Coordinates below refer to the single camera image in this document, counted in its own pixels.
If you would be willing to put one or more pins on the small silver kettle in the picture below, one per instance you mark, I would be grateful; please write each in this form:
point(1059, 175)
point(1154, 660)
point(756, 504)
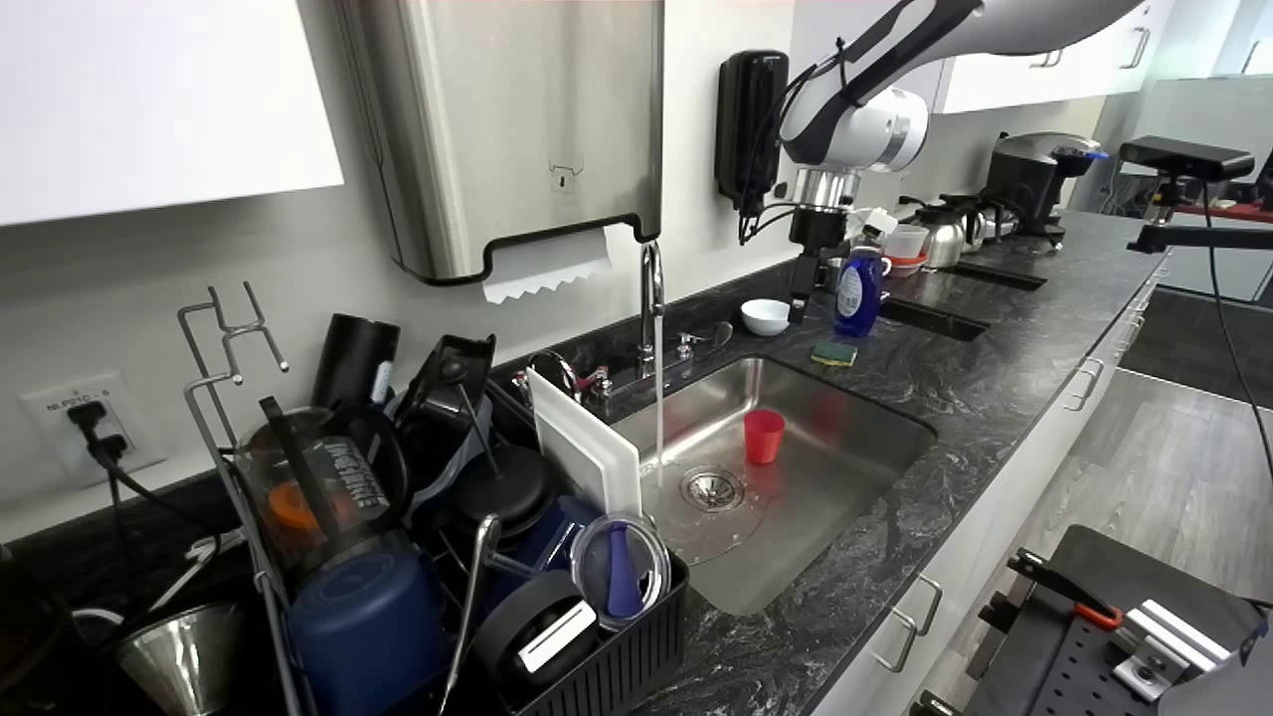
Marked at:
point(945, 249)

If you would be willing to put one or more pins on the black dish rack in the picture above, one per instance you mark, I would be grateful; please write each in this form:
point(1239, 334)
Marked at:
point(623, 656)

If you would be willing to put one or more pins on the stainless steel sink basin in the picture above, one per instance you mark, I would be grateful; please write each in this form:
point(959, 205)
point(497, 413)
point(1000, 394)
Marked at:
point(796, 530)

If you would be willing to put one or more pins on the black coffee machine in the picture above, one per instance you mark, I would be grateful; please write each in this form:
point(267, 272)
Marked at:
point(1040, 181)

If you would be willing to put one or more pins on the white paper towel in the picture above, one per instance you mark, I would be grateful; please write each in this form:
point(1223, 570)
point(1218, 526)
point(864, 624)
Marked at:
point(551, 272)

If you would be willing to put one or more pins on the white plastic tray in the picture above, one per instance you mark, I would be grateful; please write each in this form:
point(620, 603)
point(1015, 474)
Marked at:
point(581, 452)

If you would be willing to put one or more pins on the white red container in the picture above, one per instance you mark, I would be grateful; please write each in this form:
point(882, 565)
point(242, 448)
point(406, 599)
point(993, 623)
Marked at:
point(909, 261)

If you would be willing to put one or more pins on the silver metal brackets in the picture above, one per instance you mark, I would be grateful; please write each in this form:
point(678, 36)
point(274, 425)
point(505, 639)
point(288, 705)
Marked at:
point(1181, 639)

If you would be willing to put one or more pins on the black container white label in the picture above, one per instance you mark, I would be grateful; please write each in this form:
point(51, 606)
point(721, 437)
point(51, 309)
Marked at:
point(510, 640)

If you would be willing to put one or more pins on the black wall soap dispenser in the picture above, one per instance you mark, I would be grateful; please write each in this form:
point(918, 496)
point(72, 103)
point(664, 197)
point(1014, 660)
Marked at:
point(753, 124)

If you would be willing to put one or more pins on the green sponge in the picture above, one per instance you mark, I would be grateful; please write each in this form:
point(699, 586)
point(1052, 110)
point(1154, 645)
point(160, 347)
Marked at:
point(839, 355)

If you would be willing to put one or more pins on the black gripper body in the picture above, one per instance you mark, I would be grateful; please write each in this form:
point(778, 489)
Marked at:
point(820, 226)

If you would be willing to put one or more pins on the blue plastic pitcher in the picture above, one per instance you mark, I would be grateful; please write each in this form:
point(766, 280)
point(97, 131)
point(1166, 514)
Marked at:
point(365, 630)

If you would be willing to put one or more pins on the black round pot lid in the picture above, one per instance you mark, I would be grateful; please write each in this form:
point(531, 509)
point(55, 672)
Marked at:
point(505, 481)

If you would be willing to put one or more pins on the dark floor mat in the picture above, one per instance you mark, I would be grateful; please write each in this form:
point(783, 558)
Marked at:
point(1197, 343)

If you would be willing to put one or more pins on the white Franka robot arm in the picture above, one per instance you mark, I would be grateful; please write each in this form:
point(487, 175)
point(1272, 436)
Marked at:
point(863, 124)

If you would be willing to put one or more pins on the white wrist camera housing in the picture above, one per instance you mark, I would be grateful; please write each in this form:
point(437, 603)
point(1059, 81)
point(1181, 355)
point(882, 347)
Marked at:
point(873, 219)

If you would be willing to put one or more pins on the clear round lid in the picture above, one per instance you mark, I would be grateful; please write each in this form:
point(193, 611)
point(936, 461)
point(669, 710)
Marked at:
point(620, 570)

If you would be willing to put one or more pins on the black rectangular lid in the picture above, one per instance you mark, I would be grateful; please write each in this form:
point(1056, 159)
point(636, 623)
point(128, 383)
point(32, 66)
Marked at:
point(442, 379)
point(347, 359)

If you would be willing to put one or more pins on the chrome faucet spout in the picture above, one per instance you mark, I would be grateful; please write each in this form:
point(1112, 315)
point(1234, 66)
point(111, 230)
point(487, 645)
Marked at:
point(650, 298)

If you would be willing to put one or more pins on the metal funnel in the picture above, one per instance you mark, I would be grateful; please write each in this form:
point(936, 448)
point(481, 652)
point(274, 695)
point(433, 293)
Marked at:
point(180, 656)

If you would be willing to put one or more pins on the steel paper towel dispenser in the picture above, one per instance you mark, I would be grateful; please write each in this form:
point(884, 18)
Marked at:
point(531, 120)

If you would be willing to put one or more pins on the small white bowl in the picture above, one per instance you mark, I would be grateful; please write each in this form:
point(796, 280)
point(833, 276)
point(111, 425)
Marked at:
point(766, 315)

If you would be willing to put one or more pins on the black robot cart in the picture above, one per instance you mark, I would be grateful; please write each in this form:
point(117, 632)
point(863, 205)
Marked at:
point(1154, 582)

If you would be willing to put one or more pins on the white wall outlet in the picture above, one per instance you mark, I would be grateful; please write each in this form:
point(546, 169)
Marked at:
point(46, 401)

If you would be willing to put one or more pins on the round metal sink drain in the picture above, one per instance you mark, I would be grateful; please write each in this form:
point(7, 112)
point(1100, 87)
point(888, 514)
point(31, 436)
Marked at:
point(713, 488)

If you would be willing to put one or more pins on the black counter mat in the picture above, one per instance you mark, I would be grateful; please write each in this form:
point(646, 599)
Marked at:
point(936, 321)

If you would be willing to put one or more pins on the red plastic cup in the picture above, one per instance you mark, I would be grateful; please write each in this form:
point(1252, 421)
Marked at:
point(766, 437)

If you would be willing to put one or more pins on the blender jar orange base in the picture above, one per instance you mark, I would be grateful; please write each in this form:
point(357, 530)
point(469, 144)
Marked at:
point(319, 489)

